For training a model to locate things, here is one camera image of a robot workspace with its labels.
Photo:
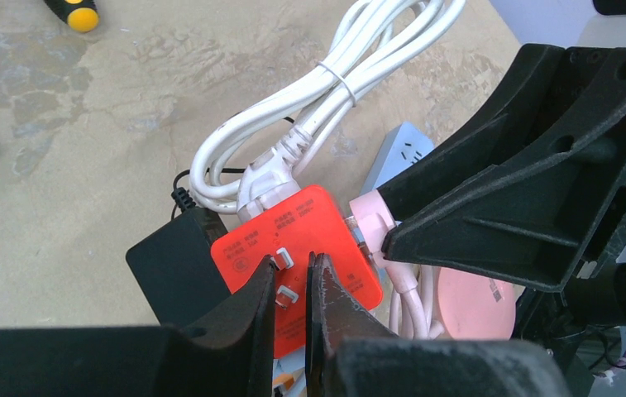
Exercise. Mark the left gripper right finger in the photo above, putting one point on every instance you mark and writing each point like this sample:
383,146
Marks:
350,353

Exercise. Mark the red cube socket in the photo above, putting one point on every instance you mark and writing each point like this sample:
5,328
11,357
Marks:
307,222

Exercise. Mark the pink plug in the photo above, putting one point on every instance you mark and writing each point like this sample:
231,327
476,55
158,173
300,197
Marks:
374,220

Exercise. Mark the yellow black screwdriver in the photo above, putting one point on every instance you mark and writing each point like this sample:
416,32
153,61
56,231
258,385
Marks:
80,15

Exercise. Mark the light blue power strip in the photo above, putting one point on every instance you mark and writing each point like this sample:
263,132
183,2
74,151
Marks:
402,147

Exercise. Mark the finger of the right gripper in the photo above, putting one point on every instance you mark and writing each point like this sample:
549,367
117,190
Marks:
547,149
544,260

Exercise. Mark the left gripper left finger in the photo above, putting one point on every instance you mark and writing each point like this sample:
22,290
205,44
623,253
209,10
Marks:
227,352

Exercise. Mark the pink round disc charger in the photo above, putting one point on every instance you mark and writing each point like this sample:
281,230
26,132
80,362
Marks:
474,307

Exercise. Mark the black power adapter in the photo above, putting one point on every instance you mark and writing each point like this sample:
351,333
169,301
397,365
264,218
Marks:
175,271

